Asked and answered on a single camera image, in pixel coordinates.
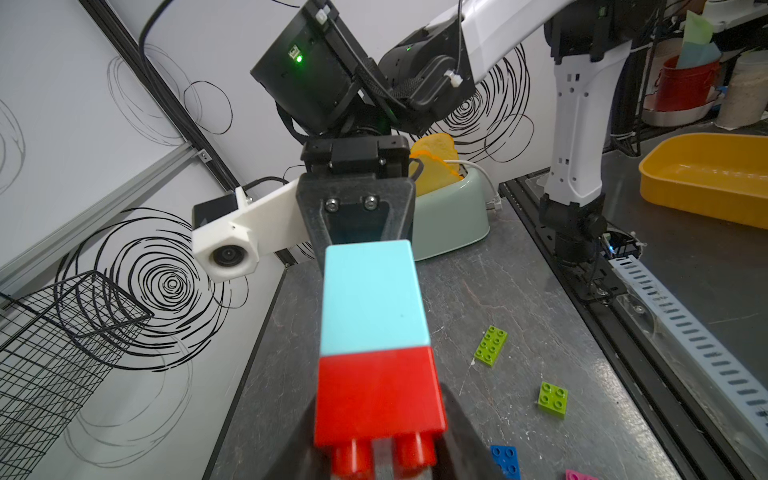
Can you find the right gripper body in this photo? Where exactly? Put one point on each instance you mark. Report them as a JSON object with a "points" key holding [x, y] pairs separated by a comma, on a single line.
{"points": [[383, 156]]}

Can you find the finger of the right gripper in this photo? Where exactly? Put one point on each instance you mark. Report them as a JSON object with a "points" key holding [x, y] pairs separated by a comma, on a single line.
{"points": [[344, 209]]}

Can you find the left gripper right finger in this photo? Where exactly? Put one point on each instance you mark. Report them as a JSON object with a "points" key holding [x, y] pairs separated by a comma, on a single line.
{"points": [[461, 453]]}

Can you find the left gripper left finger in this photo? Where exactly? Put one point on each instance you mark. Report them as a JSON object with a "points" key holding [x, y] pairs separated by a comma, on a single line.
{"points": [[300, 459]]}

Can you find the blue square lego brick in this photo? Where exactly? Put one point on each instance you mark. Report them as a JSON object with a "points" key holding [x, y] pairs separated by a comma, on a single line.
{"points": [[506, 458]]}

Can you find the red long lego brick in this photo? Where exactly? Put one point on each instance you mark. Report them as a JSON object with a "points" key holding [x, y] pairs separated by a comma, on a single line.
{"points": [[385, 395]]}

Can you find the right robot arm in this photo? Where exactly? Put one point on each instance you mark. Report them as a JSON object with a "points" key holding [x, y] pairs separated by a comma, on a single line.
{"points": [[353, 114]]}

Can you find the small green lego brick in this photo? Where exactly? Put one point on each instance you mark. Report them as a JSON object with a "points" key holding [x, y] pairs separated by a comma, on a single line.
{"points": [[553, 400]]}

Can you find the long green lego brick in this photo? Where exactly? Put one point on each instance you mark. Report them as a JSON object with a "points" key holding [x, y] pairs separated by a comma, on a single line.
{"points": [[491, 346]]}

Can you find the pink square lego brick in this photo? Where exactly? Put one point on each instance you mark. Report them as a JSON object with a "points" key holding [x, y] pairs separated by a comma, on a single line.
{"points": [[575, 475]]}

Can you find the right toast slice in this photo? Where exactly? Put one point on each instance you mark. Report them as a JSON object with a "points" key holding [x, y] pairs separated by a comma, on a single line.
{"points": [[429, 166]]}

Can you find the mint green toaster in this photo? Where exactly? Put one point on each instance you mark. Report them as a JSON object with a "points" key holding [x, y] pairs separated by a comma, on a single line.
{"points": [[451, 218]]}

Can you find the red bucket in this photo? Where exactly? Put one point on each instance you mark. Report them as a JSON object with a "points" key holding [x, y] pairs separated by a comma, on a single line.
{"points": [[684, 88]]}

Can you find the yellow plastic tray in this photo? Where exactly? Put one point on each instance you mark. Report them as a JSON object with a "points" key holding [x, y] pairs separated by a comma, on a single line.
{"points": [[721, 176]]}

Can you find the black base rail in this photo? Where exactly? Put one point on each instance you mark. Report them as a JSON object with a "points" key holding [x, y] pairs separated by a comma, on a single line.
{"points": [[695, 445]]}

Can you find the black wire basket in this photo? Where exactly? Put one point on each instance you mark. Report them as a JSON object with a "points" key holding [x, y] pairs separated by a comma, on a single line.
{"points": [[57, 346]]}

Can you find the grey slotted cable duct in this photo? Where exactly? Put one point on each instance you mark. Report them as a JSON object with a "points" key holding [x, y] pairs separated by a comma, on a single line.
{"points": [[743, 394]]}

